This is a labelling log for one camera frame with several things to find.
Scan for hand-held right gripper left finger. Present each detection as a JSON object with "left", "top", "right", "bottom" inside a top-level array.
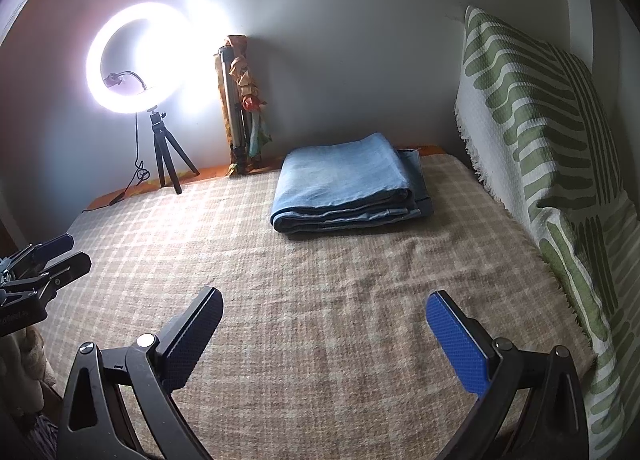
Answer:
[{"left": 56, "top": 286, "right": 224, "bottom": 460}]

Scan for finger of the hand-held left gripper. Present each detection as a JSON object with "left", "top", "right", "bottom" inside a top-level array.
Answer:
[
  {"left": 0, "top": 234, "right": 75, "bottom": 273},
  {"left": 0, "top": 252, "right": 92, "bottom": 305}
]

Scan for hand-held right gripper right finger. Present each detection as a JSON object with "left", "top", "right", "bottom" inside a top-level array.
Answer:
[{"left": 425, "top": 290, "right": 591, "bottom": 460}]

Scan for blue denim pants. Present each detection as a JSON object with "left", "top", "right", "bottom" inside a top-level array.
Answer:
[{"left": 270, "top": 133, "right": 435, "bottom": 235}]

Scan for beige fluffy clothing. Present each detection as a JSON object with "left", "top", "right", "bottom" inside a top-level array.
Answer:
[{"left": 0, "top": 327, "right": 58, "bottom": 416}]

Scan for dark striped clothing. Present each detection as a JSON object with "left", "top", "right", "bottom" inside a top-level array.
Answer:
[{"left": 20, "top": 415, "right": 58, "bottom": 460}]

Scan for beige checkered blanket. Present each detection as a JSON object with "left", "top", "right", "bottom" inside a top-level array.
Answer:
[{"left": 35, "top": 152, "right": 598, "bottom": 460}]

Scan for black mini tripod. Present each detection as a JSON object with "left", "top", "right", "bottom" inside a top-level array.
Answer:
[{"left": 146, "top": 108, "right": 200, "bottom": 195}]

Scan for folded silver tripod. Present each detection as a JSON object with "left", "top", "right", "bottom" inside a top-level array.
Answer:
[{"left": 217, "top": 44, "right": 251, "bottom": 175}]

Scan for black ring light cable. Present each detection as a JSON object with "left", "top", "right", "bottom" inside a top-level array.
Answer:
[{"left": 82, "top": 112, "right": 151, "bottom": 213}]

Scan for white ring light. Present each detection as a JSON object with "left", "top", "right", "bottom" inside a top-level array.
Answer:
[{"left": 86, "top": 0, "right": 193, "bottom": 115}]

